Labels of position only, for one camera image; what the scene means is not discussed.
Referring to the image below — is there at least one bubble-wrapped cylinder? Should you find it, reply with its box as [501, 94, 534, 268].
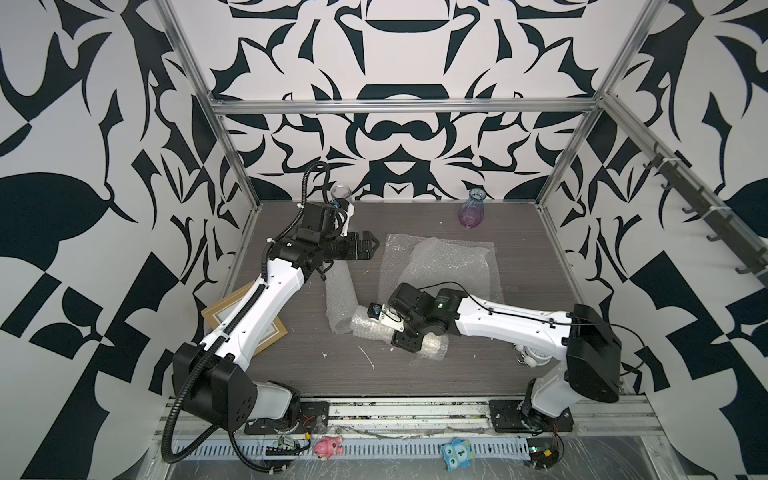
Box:
[351, 306, 449, 361]

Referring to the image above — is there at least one clear glass vase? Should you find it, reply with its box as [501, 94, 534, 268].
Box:
[330, 183, 352, 204]

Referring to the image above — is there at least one bubble-wrapped roll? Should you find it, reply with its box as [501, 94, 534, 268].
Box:
[325, 261, 359, 335]

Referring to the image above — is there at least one bubble wrap around vase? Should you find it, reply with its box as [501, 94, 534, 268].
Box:
[378, 233, 504, 303]

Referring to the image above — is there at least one purple blue glass vase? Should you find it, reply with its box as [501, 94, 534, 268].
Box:
[458, 188, 487, 229]

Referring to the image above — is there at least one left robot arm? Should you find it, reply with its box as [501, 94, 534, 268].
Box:
[160, 160, 379, 464]

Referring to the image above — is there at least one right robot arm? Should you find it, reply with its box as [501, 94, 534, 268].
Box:
[368, 281, 622, 433]

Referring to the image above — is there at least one white alarm clock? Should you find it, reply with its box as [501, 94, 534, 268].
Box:
[514, 344, 552, 368]

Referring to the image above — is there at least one blue toy figure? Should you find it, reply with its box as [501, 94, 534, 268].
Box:
[440, 438, 474, 471]

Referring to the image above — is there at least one pink toy figure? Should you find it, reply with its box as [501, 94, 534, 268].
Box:
[313, 436, 344, 461]

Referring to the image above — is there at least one right circuit board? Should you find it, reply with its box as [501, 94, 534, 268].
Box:
[524, 436, 564, 471]

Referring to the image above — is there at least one circuit board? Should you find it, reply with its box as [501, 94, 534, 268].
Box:
[264, 436, 312, 456]
[524, 436, 564, 471]

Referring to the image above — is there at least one left circuit board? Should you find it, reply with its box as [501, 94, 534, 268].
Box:
[264, 436, 312, 456]

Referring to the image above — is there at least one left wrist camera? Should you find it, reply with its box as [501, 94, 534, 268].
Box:
[333, 199, 355, 237]

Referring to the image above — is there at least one wooden picture frame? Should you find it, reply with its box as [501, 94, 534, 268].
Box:
[202, 282, 288, 356]

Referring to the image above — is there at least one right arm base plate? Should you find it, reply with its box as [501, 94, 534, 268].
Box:
[488, 399, 574, 434]

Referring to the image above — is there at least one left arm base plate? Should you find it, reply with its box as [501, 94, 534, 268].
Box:
[244, 400, 329, 435]

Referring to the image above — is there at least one black corrugated cable hose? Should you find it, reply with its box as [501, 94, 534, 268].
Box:
[227, 428, 289, 475]

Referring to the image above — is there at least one white perforated cable duct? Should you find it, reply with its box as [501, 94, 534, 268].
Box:
[186, 437, 529, 461]

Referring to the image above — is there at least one black hook rail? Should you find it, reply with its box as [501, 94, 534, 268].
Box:
[644, 141, 767, 288]

